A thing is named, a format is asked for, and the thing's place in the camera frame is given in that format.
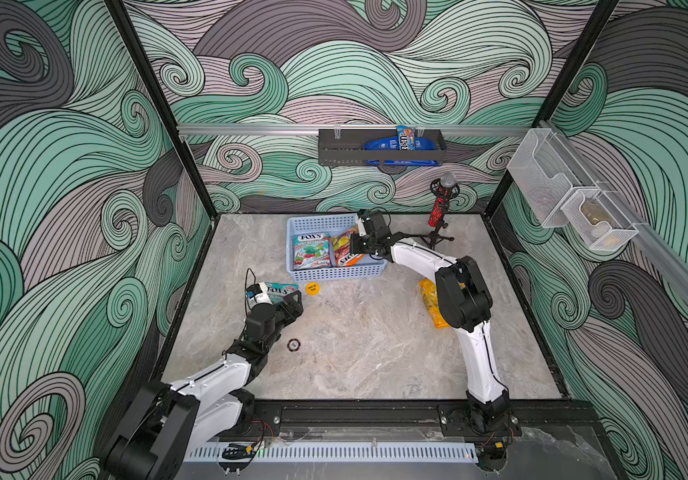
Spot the small snack packet in shelf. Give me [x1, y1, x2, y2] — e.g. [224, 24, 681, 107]
[396, 126, 416, 151]

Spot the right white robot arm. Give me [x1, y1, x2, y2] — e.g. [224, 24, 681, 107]
[350, 210, 511, 433]

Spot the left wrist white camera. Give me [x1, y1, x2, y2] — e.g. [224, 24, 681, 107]
[245, 282, 272, 309]

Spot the white slotted cable duct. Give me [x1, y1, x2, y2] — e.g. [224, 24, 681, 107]
[184, 441, 480, 464]

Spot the black corner frame post left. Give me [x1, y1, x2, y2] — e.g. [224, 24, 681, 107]
[105, 0, 219, 225]

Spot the red microphone on tripod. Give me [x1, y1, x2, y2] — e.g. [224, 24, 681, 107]
[405, 173, 460, 250]

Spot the black corner frame post right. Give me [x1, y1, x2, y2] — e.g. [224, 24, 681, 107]
[483, 0, 621, 217]

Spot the black wall shelf tray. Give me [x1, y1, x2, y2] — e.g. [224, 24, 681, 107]
[318, 127, 448, 167]

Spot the blue package in shelf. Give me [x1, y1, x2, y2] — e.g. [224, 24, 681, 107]
[364, 136, 438, 166]

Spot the black corner frame post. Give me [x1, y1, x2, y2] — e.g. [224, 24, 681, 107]
[105, 0, 219, 225]
[483, 0, 621, 217]

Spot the aluminium rail right wall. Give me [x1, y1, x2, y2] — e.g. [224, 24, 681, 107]
[539, 120, 688, 306]

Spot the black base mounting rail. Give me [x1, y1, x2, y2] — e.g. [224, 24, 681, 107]
[127, 398, 606, 442]

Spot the orange Fox's candy bag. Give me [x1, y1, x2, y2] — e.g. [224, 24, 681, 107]
[331, 227, 365, 268]

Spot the aluminium rail back wall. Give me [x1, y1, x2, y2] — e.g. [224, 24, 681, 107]
[177, 122, 530, 137]

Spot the teal Fox's candy bag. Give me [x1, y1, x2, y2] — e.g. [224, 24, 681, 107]
[264, 282, 299, 299]

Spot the green Fox's candy bag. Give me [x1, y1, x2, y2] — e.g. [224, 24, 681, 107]
[293, 233, 332, 271]

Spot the aluminium rail wall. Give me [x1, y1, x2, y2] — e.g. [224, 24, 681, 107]
[177, 122, 530, 137]
[539, 120, 688, 306]

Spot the clear plastic wall bin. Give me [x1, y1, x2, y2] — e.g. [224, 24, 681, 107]
[508, 128, 581, 228]

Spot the light blue perforated plastic basket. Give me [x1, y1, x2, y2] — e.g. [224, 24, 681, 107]
[286, 213, 387, 283]

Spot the yellow round sticker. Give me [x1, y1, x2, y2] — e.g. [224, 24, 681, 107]
[306, 282, 321, 296]

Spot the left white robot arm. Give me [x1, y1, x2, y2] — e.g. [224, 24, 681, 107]
[99, 284, 304, 479]

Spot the yellow candy bag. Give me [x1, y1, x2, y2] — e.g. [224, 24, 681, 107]
[419, 279, 450, 329]

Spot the small clear bin with contents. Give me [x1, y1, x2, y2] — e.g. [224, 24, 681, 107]
[561, 187, 639, 252]

